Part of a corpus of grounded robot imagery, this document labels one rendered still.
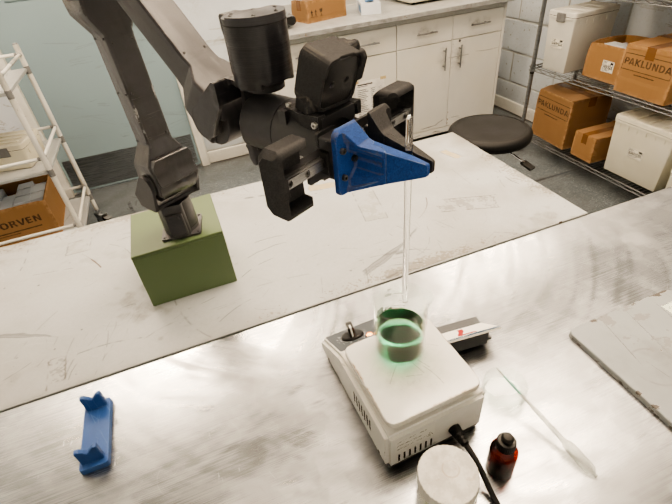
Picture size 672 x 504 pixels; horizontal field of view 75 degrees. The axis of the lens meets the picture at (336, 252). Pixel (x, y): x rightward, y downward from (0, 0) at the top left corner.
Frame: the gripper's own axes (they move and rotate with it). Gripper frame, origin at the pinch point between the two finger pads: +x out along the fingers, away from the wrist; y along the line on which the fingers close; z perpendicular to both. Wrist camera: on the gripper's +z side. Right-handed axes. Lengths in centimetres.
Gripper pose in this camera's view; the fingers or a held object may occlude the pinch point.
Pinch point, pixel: (394, 158)
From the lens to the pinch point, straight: 37.5
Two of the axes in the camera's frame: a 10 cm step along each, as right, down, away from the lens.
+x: 7.6, 3.6, -5.5
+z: -0.8, -7.8, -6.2
